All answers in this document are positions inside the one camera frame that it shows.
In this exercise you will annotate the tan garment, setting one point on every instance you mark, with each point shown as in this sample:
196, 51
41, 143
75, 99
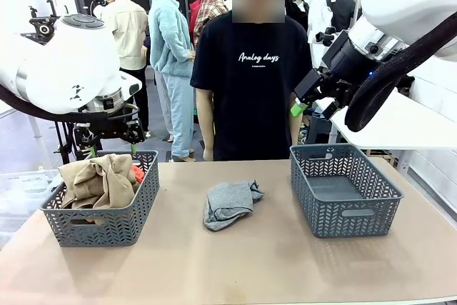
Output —
103, 183

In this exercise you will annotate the small white desk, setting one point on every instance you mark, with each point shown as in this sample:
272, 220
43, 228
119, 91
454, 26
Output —
35, 137

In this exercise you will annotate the mannequin in white coat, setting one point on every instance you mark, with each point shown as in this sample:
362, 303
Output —
316, 19

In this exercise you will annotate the person's left forearm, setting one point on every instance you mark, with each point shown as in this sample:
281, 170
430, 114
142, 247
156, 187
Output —
296, 130

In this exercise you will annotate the mannequin in red plaid hoodie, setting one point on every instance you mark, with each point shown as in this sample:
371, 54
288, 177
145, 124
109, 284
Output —
210, 8

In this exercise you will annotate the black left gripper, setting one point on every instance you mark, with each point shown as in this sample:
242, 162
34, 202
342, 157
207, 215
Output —
110, 128

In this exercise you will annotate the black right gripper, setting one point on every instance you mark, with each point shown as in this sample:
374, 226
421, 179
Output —
344, 62

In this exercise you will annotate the large white table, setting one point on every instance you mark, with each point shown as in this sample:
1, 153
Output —
392, 130

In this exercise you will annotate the mannequin in light blue fleece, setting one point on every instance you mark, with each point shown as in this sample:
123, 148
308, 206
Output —
171, 44

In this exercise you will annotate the mannequin in black jacket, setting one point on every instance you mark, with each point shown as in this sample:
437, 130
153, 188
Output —
342, 12

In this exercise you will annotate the mannequin in cream shirt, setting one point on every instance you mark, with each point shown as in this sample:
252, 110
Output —
128, 30

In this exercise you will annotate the black camera tripod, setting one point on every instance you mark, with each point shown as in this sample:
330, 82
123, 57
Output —
43, 29

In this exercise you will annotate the grey knit garment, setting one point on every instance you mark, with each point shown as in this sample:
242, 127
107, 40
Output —
228, 201

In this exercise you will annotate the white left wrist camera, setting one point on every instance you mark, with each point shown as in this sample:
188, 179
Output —
130, 85

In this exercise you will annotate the person in black t-shirt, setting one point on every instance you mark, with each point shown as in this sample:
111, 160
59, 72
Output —
250, 98

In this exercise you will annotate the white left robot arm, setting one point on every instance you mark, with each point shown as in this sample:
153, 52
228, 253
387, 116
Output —
71, 62

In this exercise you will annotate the grey plastic lattice basket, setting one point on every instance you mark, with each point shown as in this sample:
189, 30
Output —
335, 187
107, 226

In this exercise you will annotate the person's right forearm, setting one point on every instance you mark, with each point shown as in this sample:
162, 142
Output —
206, 130

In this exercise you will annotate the clear plastic storage box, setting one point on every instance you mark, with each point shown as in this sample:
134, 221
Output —
21, 190

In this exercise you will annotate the orange garment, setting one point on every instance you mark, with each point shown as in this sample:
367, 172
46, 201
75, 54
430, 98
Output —
138, 174

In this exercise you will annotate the dark storage bin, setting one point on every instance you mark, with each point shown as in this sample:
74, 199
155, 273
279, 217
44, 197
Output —
317, 130

